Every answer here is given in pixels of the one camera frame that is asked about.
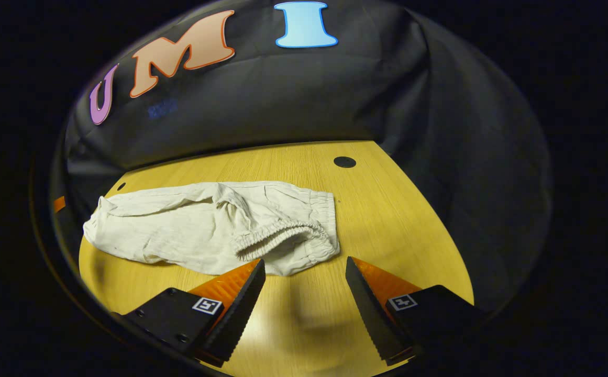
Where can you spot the black backdrop cloth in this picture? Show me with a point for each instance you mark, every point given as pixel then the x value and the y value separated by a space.
pixel 283 99

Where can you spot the cream white jeans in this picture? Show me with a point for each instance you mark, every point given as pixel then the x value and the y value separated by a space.
pixel 178 225

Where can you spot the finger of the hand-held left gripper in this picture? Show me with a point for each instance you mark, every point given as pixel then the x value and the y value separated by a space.
pixel 59 204

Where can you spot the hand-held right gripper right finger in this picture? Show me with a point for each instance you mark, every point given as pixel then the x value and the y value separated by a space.
pixel 372 314

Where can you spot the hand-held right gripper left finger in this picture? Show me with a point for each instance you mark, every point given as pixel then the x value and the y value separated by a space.
pixel 238 314

